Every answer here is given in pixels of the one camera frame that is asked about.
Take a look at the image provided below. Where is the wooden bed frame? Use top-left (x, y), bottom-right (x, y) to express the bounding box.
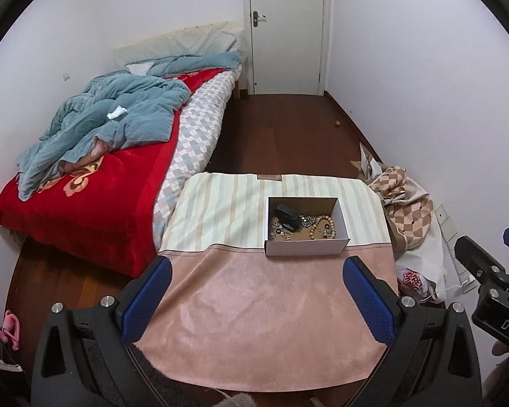
top-left (233, 56), bottom-right (251, 99)

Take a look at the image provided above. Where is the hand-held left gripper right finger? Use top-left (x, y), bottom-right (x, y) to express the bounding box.
top-left (342, 255), bottom-right (482, 407)

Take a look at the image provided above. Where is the checkered cloth pile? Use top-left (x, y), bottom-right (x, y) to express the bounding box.
top-left (379, 163), bottom-right (448, 305)

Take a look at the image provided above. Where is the checkered bed sheet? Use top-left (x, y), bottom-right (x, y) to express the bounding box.
top-left (153, 70), bottom-right (242, 251)

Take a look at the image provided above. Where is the bed with red blanket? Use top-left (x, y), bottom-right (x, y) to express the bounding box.
top-left (0, 68), bottom-right (238, 278)

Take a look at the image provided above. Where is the person's right hand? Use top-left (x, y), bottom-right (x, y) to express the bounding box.
top-left (483, 338), bottom-right (509, 397)

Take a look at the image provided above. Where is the white charging cable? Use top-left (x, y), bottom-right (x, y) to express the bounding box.
top-left (420, 277), bottom-right (476, 303)

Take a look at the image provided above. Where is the cardboard box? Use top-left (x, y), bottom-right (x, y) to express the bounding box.
top-left (264, 196), bottom-right (351, 257)

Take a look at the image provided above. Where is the silver charm bracelet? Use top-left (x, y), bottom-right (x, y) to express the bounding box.
top-left (269, 220), bottom-right (298, 240)

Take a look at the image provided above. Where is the white power strip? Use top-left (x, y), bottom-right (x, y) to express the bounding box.
top-left (435, 203), bottom-right (478, 293)

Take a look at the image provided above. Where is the black smartwatch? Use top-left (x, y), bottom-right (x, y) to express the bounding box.
top-left (275, 204), bottom-right (300, 230)

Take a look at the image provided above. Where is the pink and striped table cloth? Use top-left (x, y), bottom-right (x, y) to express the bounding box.
top-left (129, 172), bottom-right (401, 393)

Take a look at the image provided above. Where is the white door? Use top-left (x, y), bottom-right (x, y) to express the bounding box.
top-left (248, 0), bottom-right (332, 96)

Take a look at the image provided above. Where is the brown checkered cloth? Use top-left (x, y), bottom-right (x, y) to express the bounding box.
top-left (350, 143), bottom-right (434, 251)

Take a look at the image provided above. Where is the blue quilt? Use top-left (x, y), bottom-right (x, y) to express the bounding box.
top-left (16, 51), bottom-right (243, 202)

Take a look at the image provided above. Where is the dark shoe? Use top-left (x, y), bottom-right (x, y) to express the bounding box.
top-left (0, 326), bottom-right (23, 376)

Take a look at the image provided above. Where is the wooden bead bracelet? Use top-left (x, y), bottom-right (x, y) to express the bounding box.
top-left (309, 215), bottom-right (337, 240)

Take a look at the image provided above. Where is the pale quilted pillow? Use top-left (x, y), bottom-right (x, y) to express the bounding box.
top-left (114, 30), bottom-right (239, 67)

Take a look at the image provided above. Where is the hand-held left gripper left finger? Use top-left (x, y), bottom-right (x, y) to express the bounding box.
top-left (31, 256), bottom-right (173, 407)

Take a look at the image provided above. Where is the red printed plastic bag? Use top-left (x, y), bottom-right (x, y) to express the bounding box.
top-left (395, 266), bottom-right (430, 294)

